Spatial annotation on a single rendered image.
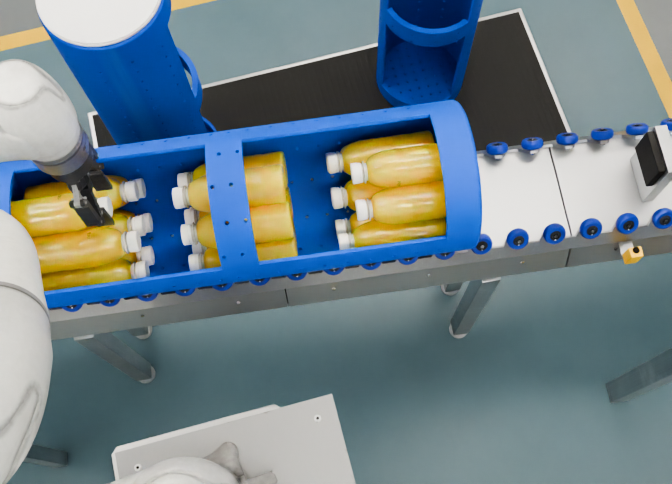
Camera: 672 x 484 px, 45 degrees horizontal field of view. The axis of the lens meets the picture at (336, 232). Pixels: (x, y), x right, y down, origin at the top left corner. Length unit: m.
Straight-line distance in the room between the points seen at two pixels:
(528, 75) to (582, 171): 1.04
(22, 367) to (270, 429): 0.80
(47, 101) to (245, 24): 1.96
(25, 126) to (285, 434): 0.68
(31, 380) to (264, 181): 0.82
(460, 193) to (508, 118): 1.30
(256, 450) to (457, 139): 0.64
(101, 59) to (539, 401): 1.60
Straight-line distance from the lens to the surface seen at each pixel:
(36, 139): 1.18
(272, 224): 1.48
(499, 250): 1.70
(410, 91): 2.71
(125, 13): 1.87
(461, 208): 1.44
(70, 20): 1.90
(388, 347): 2.58
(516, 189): 1.76
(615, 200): 1.80
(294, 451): 1.45
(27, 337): 0.74
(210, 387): 2.59
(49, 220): 1.53
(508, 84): 2.78
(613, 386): 2.60
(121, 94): 2.01
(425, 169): 1.47
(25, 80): 1.15
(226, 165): 1.43
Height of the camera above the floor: 2.52
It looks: 70 degrees down
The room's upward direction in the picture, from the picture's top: 3 degrees counter-clockwise
